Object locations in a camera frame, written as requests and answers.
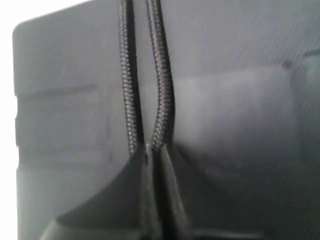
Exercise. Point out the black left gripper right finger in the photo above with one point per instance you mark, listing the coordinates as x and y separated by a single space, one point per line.
284 206

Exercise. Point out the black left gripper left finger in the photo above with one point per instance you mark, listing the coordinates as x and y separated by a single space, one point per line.
117 212

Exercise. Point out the black plastic carrying case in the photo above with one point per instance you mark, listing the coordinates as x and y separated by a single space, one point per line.
233 85

